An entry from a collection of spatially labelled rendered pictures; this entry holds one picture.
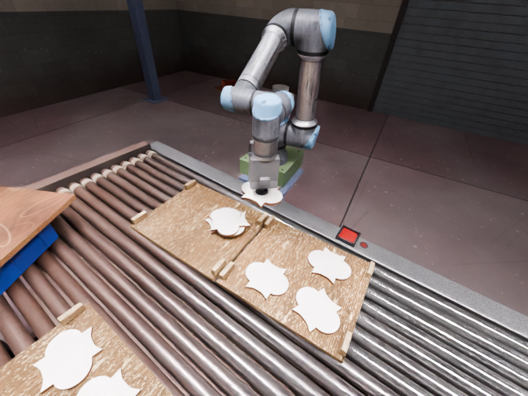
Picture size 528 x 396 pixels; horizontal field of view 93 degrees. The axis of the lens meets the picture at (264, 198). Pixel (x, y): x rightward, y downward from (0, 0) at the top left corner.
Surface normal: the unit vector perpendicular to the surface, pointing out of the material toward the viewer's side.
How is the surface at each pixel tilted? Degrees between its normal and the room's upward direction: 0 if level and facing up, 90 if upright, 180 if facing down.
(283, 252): 0
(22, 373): 0
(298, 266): 0
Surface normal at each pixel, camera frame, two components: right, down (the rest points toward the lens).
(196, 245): 0.06, -0.77
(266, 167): 0.16, 0.63
